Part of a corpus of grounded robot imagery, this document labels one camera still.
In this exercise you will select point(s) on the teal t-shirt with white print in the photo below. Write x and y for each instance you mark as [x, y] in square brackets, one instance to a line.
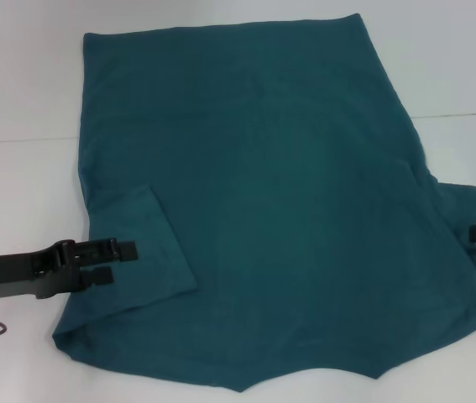
[263, 189]

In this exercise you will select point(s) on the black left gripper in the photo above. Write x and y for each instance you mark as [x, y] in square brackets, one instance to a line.
[15, 270]

